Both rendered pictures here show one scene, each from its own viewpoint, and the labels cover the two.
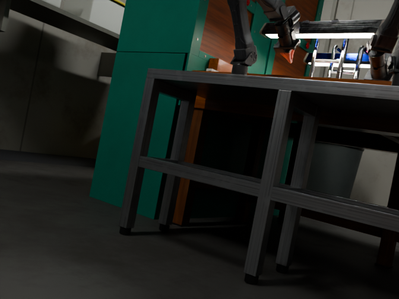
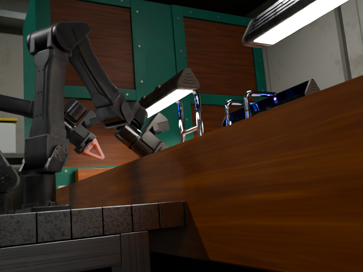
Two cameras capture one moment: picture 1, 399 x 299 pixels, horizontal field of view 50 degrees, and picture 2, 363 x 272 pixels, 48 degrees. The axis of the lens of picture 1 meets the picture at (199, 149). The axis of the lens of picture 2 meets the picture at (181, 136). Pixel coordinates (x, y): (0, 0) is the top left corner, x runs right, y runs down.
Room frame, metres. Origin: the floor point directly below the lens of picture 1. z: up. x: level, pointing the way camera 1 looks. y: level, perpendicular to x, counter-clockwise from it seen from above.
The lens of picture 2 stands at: (0.74, -1.20, 0.66)
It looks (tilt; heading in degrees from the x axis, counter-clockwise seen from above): 10 degrees up; 24
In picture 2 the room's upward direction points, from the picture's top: 5 degrees counter-clockwise
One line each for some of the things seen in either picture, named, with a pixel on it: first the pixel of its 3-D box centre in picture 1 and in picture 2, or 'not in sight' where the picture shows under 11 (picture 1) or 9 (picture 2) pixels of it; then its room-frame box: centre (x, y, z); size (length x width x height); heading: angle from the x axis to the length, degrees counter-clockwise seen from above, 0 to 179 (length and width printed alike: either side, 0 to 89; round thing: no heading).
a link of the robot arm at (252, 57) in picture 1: (243, 59); (5, 184); (1.71, -0.10, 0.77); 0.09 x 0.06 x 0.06; 41
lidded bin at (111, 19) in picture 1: (98, 16); not in sight; (3.36, 0.96, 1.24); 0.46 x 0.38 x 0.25; 145
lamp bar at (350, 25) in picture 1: (319, 28); (152, 101); (2.11, -0.46, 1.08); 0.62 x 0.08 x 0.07; 52
